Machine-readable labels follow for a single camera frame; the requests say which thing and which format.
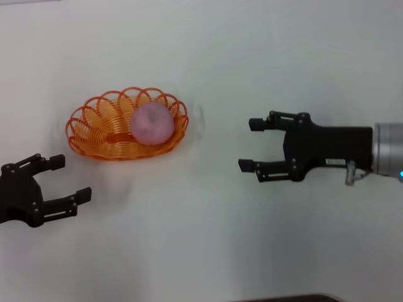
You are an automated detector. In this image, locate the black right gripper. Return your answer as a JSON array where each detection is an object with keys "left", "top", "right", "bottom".
[{"left": 238, "top": 110, "right": 374, "bottom": 183}]

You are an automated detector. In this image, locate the dark rounded robot base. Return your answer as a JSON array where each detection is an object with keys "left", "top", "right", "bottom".
[{"left": 242, "top": 293, "right": 344, "bottom": 302}]

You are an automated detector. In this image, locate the silver cable connector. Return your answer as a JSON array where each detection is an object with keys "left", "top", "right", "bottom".
[{"left": 344, "top": 160, "right": 374, "bottom": 186}]

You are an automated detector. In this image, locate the orange plastic woven basket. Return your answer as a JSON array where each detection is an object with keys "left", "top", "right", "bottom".
[{"left": 65, "top": 87, "right": 190, "bottom": 162}]

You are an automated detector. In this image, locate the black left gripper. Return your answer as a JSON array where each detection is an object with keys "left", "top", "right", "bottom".
[{"left": 0, "top": 153, "right": 93, "bottom": 229}]

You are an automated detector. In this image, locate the pink peach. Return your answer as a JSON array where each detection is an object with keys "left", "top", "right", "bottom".
[{"left": 130, "top": 101, "right": 176, "bottom": 146}]

